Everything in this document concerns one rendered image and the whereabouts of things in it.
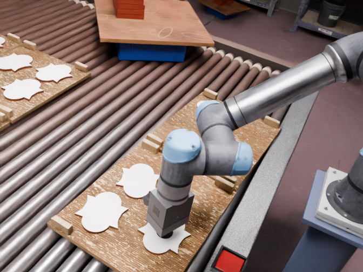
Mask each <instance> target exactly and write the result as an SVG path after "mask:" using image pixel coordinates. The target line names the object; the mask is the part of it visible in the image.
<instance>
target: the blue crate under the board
mask: <svg viewBox="0 0 363 272"><path fill-rule="evenodd" d="M116 48H117V53H118V58H119V60H141V61H159V62H183V61H184V58H185V52H186V46H183V45H158V44H133V43H116Z"/></svg>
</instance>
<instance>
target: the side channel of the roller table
mask: <svg viewBox="0 0 363 272"><path fill-rule="evenodd" d="M82 1H88V2H89V4H91V3H95V1H94V0H82ZM209 35H210V36H211V38H212V40H213V41H214V43H215V45H214V47H215V48H216V49H217V51H219V50H224V51H225V53H226V54H228V53H232V54H234V58H236V57H238V56H241V57H243V59H244V61H246V60H248V59H249V60H251V61H252V62H253V65H254V64H256V63H260V64H261V65H262V66H263V68H265V67H266V66H269V67H270V68H271V69H272V72H274V71H275V70H279V71H281V73H282V72H284V71H286V70H288V69H290V68H292V67H294V66H296V65H297V64H293V63H290V62H288V61H285V60H282V59H280V58H277V57H274V56H271V55H268V54H265V53H262V52H260V51H257V50H254V49H251V48H249V47H245V46H242V45H240V44H237V43H234V42H231V41H229V40H225V39H223V38H220V37H217V36H214V35H211V34H209ZM272 72H271V73H272Z"/></svg>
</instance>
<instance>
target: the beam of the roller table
mask: <svg viewBox="0 0 363 272"><path fill-rule="evenodd" d="M319 91H320V90H319ZM319 91H317V92H314V93H312V94H310V95H308V96H306V97H304V98H302V99H299V100H297V101H295V102H293V103H292V104H291V106H290V108H289V110H288V111H287V113H286V115H285V117H284V119H283V121H282V123H281V125H280V127H279V128H281V131H280V132H279V134H278V135H277V137H276V138H275V139H274V141H273V142H272V143H271V145H270V146H269V148H268V150H267V152H266V153H265V155H264V157H263V159H262V161H261V163H260V165H259V167H258V169H257V171H256V173H255V174H254V176H253V178H252V180H251V182H250V184H249V186H248V188H247V190H246V192H245V194H244V195H243V197H242V199H241V201H240V203H239V205H238V207H237V209H236V211H235V212H234V214H233V216H232V218H231V220H230V222H229V224H228V225H227V227H226V229H225V231H224V233H223V235H222V237H221V239H220V241H219V243H218V245H217V246H216V248H215V250H214V252H213V254H212V256H211V258H210V260H209V262H208V264H207V266H206V267H205V269H204V271H203V272H211V271H210V267H211V265H212V263H213V261H214V259H215V258H216V256H217V254H218V251H219V249H220V247H221V245H223V246H226V247H228V248H230V249H232V250H234V251H235V252H237V253H239V254H241V255H243V256H245V257H247V258H248V257H249V254H250V252H251V250H252V247H253V245H254V243H255V241H256V238H257V236H258V234H259V231H260V229H261V227H262V224H263V222H264V219H265V217H266V215H267V212H268V210H269V208H270V205H271V203H272V201H273V198H274V196H275V194H276V191H277V189H278V187H279V184H280V182H281V180H282V178H283V175H284V173H285V171H286V168H287V165H288V163H289V161H290V159H291V156H292V154H293V152H294V149H295V147H296V145H297V142H298V140H299V138H300V135H301V133H302V131H303V128H304V126H305V124H306V121H307V119H308V116H309V114H310V112H311V109H312V107H313V105H314V102H315V100H316V98H317V96H318V93H319Z"/></svg>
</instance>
